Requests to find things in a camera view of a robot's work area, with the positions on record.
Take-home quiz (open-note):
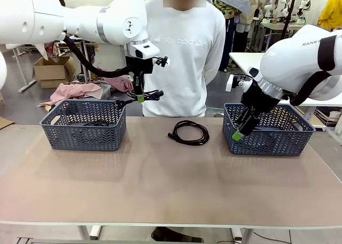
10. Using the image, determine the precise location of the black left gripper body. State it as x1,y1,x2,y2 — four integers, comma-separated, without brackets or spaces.
125,56,154,75

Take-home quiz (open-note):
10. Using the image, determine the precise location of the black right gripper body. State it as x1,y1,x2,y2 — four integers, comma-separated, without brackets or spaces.
241,82,280,114

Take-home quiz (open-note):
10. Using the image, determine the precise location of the black cable round plug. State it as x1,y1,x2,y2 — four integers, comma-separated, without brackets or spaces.
114,89,164,108

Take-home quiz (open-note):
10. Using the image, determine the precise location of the black cable angled plug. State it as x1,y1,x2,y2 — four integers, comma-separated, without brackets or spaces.
80,120,114,128

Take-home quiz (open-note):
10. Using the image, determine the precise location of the red checkered cloth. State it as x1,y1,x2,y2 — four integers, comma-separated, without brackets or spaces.
103,75,134,92

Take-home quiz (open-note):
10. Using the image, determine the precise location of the blue-grey plastic lattice basket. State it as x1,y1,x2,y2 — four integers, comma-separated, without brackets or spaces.
39,99,127,151
222,103,316,157

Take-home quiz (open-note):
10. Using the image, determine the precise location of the grey plastic crate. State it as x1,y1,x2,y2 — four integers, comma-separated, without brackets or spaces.
85,83,112,100

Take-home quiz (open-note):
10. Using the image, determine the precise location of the person in white sweatshirt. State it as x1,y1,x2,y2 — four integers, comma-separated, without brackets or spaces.
141,0,227,119

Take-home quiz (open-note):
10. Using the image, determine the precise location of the pink checkered cloth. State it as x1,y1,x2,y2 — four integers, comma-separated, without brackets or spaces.
40,82,104,108

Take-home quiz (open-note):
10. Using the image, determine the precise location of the grey robot workbench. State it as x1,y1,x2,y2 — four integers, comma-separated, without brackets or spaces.
256,20,305,52

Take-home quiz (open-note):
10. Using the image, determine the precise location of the person in grey shirt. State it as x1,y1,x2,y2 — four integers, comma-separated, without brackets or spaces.
213,0,253,73

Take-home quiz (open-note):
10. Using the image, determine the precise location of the open cardboard box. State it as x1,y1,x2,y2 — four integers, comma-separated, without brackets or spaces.
33,56,77,89

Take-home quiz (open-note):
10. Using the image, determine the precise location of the pile of patterned clothes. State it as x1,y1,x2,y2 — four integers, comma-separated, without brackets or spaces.
34,40,68,62

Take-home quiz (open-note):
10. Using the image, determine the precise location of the black tripod pole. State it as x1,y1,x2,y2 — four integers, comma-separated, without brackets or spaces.
280,0,299,41

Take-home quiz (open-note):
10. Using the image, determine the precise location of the person in beige shirt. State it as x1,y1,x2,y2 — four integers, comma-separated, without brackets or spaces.
245,0,267,26

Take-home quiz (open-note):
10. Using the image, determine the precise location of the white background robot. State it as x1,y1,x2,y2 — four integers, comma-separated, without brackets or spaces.
263,0,291,23
298,0,318,22

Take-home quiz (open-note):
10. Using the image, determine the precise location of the white table leg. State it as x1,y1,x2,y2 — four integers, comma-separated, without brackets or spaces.
231,226,253,244
79,224,104,241

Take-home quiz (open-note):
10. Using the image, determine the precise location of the person in yellow jacket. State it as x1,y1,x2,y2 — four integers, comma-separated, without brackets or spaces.
317,0,342,32

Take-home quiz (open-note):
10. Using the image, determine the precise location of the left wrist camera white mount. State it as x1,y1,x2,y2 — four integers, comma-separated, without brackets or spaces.
153,56,172,68

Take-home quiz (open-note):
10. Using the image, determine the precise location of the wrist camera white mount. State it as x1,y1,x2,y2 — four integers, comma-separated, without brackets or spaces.
226,73,253,93
153,56,172,68

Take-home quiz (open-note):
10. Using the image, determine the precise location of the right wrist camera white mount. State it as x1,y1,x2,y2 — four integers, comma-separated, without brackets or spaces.
226,73,253,93

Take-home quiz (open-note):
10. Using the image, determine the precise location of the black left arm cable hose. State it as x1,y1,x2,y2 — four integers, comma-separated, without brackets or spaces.
63,35,134,78

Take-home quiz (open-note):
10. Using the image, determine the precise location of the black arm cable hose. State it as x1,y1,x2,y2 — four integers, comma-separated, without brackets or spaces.
63,35,134,78
290,35,339,107

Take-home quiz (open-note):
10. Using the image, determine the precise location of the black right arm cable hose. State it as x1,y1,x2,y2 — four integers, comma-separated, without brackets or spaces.
290,35,339,107

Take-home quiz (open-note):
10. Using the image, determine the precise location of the black coiled thin cable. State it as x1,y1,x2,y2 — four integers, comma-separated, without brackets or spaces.
167,120,209,146

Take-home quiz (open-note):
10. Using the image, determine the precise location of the black pedestal foot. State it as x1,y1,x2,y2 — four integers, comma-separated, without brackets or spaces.
150,226,204,243

